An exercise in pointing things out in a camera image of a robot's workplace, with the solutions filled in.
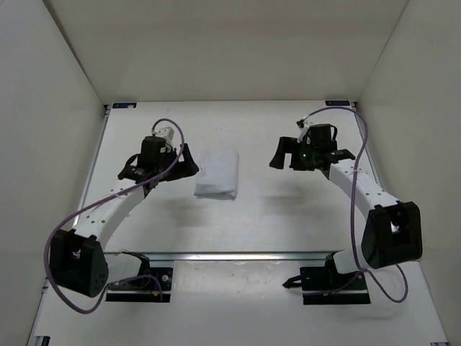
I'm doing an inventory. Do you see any white skirt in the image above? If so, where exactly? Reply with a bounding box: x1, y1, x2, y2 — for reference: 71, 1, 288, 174
194, 149, 239, 200

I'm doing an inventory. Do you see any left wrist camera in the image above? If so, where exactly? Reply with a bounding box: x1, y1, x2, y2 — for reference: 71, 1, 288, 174
151, 126, 175, 146

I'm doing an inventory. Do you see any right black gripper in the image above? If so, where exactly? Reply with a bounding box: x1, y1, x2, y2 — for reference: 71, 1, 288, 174
269, 138, 318, 172

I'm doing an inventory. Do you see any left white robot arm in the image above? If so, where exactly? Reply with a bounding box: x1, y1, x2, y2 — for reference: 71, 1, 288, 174
49, 127, 199, 298

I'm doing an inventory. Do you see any right blue corner label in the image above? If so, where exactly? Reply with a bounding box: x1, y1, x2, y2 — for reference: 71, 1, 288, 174
325, 100, 351, 107

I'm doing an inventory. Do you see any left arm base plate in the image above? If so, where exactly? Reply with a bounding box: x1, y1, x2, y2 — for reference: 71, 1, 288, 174
105, 261, 174, 303

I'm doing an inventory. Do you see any aluminium front rail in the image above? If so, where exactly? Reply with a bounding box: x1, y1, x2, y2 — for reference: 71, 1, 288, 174
145, 252, 329, 262

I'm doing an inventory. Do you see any black cable at right base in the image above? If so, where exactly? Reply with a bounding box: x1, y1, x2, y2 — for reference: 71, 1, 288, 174
282, 275, 307, 289

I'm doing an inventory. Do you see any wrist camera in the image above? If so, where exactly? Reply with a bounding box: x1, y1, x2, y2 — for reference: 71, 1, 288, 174
151, 126, 175, 146
296, 115, 313, 143

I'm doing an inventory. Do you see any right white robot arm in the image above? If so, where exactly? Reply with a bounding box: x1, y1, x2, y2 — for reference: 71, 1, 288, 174
269, 124, 423, 289

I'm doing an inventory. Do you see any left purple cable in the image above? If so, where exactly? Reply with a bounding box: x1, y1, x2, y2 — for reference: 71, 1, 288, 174
42, 117, 187, 314

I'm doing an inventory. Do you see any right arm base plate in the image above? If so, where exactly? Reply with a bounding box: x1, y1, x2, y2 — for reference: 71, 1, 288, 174
300, 267, 371, 306

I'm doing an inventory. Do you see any blue corner label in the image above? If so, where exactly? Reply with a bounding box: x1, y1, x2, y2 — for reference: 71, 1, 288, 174
325, 100, 351, 107
112, 102, 137, 109

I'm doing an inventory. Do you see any left blue corner label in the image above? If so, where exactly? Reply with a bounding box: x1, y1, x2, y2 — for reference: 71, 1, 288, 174
112, 102, 137, 109

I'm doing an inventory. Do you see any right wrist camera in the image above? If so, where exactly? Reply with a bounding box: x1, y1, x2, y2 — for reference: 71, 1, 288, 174
296, 115, 313, 143

